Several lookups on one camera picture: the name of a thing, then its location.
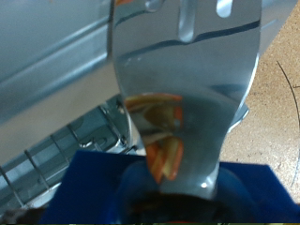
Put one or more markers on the silver toaster oven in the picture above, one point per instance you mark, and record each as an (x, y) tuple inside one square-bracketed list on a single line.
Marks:
[(47, 47)]

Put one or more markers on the blue spatula grip block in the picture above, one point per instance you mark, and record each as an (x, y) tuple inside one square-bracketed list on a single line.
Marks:
[(87, 187)]

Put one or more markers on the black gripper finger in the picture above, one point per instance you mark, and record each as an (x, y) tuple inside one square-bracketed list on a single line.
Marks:
[(18, 216)]

